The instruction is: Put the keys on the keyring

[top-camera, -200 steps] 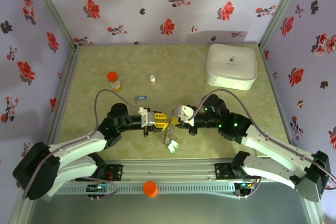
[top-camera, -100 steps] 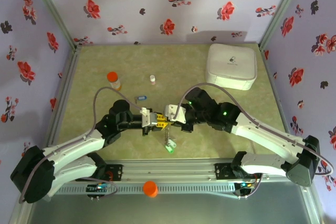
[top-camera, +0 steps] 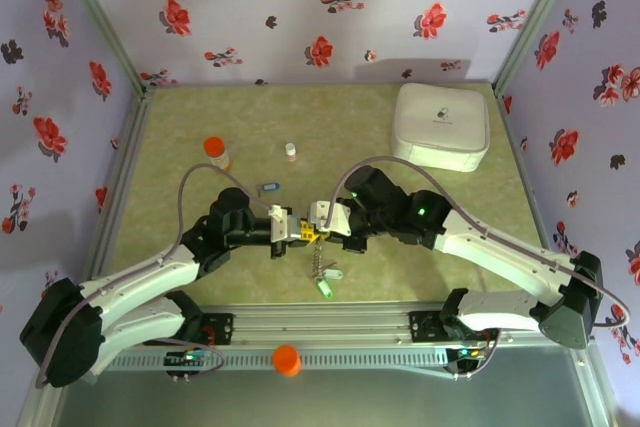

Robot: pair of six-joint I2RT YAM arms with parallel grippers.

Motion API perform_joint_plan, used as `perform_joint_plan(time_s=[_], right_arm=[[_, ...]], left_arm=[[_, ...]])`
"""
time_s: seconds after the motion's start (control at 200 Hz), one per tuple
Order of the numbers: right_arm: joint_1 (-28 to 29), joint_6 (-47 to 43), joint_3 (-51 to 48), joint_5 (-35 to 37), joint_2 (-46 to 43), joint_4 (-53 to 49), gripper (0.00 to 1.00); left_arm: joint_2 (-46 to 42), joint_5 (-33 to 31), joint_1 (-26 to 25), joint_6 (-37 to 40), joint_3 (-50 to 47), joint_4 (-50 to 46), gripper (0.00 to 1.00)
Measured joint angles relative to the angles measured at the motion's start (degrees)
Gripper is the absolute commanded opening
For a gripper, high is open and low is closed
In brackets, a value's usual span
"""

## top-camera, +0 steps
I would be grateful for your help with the metal key organizer plate with rings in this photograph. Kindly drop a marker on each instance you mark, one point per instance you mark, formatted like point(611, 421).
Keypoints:
point(317, 262)

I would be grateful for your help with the pale key tag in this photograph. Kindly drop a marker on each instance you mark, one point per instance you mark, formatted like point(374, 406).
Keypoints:
point(334, 275)

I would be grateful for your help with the small silver key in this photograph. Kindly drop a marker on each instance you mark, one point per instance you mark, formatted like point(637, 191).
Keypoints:
point(258, 189)

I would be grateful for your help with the blue key tag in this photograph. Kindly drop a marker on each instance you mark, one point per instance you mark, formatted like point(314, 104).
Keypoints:
point(272, 187)

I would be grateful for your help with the green key tag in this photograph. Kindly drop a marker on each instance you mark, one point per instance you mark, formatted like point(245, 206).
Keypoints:
point(325, 289)

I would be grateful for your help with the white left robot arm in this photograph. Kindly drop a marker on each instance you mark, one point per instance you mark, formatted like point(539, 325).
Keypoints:
point(140, 282)

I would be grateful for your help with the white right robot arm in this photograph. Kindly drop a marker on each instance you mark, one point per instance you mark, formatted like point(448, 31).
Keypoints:
point(500, 252)

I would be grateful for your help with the small white bottle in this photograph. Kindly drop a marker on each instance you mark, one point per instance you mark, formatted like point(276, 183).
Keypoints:
point(291, 152)

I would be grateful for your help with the orange pill bottle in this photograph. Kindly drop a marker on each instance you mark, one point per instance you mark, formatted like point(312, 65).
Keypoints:
point(215, 146)

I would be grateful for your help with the white zipped case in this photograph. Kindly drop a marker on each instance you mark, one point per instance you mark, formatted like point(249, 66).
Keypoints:
point(440, 122)

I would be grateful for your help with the orange cylinder cap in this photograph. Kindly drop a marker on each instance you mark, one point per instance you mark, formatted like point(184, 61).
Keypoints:
point(286, 359)

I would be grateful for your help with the small electronics board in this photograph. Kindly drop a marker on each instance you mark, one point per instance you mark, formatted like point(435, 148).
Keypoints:
point(187, 358)
point(470, 353)

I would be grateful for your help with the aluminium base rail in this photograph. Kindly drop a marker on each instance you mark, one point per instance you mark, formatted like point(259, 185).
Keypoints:
point(320, 327)

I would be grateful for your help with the aluminium table side rail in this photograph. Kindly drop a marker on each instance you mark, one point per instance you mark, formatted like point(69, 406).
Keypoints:
point(125, 162)
point(524, 172)

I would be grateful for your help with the aluminium frame post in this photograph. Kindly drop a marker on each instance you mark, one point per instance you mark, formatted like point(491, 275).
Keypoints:
point(106, 22)
point(534, 22)

